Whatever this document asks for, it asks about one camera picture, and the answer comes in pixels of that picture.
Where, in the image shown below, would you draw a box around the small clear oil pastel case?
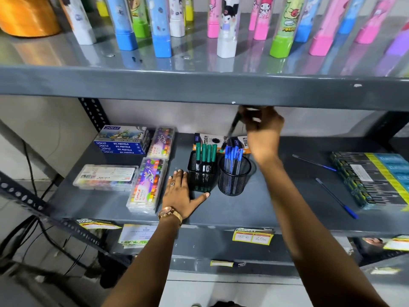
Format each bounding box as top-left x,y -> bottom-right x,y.
147,126 -> 176,160

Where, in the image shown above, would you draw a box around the blue oil pastel box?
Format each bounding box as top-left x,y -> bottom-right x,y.
98,147 -> 150,152
101,150 -> 149,156
96,144 -> 150,149
94,125 -> 150,146

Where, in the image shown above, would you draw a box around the large clear oil pastel case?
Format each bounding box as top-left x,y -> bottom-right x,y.
126,157 -> 169,215

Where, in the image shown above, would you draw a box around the blue ballpoint pen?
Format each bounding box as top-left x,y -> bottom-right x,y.
315,178 -> 360,220

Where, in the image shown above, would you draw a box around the yellow white shelf label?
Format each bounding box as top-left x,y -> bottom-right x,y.
383,235 -> 409,252
76,219 -> 122,230

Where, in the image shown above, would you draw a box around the square black mesh pen holder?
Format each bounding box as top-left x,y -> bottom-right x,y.
187,150 -> 218,193

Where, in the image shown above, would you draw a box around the black cables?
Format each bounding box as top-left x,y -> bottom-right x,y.
0,139 -> 106,278

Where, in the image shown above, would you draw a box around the person's left forearm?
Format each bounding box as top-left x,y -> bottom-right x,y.
102,217 -> 194,307

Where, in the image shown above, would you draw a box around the person's right hand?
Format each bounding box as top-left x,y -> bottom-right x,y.
238,105 -> 285,164

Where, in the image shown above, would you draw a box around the stack of black yellow pen boxes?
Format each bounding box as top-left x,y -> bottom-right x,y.
330,151 -> 409,210

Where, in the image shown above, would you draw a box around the orange black pen pack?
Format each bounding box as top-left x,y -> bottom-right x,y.
223,135 -> 252,155
193,133 -> 226,154

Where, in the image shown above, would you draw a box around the round black mesh pen holder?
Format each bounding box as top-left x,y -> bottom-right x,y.
217,155 -> 252,197

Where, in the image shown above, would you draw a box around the white green card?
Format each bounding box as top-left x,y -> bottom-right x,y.
118,224 -> 158,249

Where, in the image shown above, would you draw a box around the small yellow shelf label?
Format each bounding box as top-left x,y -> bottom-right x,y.
370,266 -> 402,275
210,260 -> 247,268

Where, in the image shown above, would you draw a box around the black perforated shelf upright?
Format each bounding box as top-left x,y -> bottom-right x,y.
367,110 -> 409,140
78,98 -> 111,133

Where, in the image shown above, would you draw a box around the person's right forearm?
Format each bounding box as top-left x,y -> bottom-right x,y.
251,156 -> 390,307

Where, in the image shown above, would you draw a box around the black pen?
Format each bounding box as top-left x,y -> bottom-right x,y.
226,112 -> 242,139

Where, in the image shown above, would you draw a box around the yellow price tag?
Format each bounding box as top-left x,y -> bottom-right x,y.
232,227 -> 275,246

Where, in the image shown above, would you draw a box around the bunch of blue pens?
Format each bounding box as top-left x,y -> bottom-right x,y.
223,145 -> 245,176

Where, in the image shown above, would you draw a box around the thin dark blue pen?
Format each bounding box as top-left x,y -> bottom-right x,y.
292,154 -> 338,172

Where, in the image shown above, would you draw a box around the person's left hand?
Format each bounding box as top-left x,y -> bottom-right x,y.
161,169 -> 210,218

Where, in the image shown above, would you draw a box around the grey perforated angle rail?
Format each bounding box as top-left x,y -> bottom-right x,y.
0,171 -> 132,266

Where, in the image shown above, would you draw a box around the row of cartoon print tubes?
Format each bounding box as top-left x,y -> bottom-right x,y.
58,0 -> 409,59

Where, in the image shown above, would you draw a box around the rose gold wristwatch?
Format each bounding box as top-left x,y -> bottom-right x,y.
157,206 -> 183,227

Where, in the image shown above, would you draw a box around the grey metal shelf board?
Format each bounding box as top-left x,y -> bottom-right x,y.
0,9 -> 409,113
169,235 -> 409,286
47,132 -> 409,239

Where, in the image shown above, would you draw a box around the clear case with white label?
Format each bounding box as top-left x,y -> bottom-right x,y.
72,164 -> 139,192

